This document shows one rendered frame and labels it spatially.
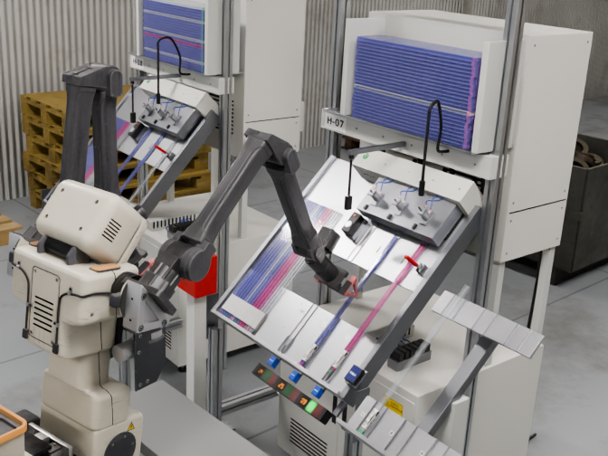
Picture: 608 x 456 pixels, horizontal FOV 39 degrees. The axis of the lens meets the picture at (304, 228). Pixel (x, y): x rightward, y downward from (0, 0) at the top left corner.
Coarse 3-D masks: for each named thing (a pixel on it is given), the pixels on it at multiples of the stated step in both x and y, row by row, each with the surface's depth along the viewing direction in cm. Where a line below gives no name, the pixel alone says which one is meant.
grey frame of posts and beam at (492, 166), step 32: (512, 0) 237; (512, 32) 239; (512, 64) 242; (512, 96) 246; (352, 128) 294; (448, 160) 262; (480, 160) 252; (480, 224) 260; (480, 256) 263; (320, 288) 329; (480, 288) 264; (352, 448) 247
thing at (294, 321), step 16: (288, 304) 278; (304, 304) 275; (272, 320) 278; (288, 320) 274; (304, 320) 270; (320, 320) 267; (256, 336) 278; (272, 336) 274; (288, 336) 269; (304, 336) 267; (336, 336) 260; (352, 336) 257; (368, 336) 253; (288, 352) 266; (304, 352) 263; (320, 352) 259; (336, 352) 256; (352, 352) 253; (368, 352) 250; (320, 368) 256; (336, 384) 249
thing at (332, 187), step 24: (336, 168) 305; (312, 192) 304; (336, 192) 298; (360, 192) 291; (360, 240) 278; (384, 240) 272; (408, 240) 267; (360, 264) 272; (384, 264) 266; (408, 288) 256
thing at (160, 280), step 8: (160, 264) 193; (152, 272) 192; (160, 272) 192; (168, 272) 193; (136, 280) 191; (144, 280) 191; (152, 280) 190; (160, 280) 191; (168, 280) 192; (176, 280) 195; (152, 288) 188; (160, 288) 190; (168, 288) 192; (152, 296) 189; (160, 296) 187; (168, 296) 192; (160, 304) 190; (168, 304) 190; (168, 312) 193
